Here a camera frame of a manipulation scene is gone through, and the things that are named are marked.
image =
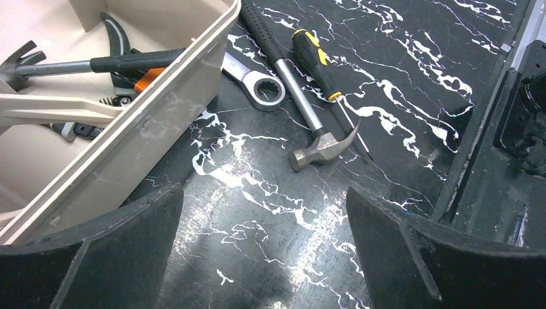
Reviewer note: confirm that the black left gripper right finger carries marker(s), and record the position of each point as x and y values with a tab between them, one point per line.
410	261

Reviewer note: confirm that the silver ratchet ring wrench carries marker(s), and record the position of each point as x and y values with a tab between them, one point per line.
264	91

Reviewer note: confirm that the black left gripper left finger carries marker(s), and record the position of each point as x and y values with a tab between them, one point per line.
117	260

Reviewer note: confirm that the grey black pruning pliers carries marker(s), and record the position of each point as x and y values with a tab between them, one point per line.
118	45

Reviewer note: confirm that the orange black hex key holder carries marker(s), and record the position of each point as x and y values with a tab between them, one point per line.
147	81

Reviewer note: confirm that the black yellow screwdriver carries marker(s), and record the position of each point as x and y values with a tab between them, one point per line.
312	57

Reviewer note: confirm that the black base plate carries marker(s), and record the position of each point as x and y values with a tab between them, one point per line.
496	185

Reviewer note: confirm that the small black hammer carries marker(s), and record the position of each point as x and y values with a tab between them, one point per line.
23	64

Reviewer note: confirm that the translucent beige tool box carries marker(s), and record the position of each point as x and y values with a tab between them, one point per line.
49	184

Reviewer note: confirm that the black handled claw hammer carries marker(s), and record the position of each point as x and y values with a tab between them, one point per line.
298	102

